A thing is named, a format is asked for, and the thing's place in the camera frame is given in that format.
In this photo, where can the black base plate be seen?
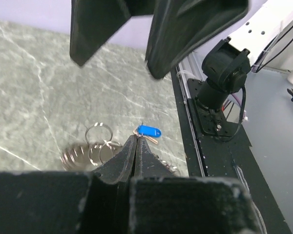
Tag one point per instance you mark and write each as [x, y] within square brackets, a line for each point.
[207, 156]

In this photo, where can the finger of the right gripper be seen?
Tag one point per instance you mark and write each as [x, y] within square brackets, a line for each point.
[180, 26]
[93, 22]

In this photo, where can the aluminium rail frame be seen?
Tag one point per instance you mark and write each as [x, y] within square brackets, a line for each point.
[188, 73]

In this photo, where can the blue tag key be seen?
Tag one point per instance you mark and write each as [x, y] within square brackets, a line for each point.
[150, 133]

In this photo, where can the large keyring with small rings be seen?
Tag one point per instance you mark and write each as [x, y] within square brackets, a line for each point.
[88, 156]

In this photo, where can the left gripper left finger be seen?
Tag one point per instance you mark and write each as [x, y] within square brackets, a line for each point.
[112, 208]

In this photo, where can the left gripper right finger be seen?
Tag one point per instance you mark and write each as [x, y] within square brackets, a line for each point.
[153, 199]

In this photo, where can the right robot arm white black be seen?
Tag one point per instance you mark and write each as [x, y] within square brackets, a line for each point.
[227, 64]

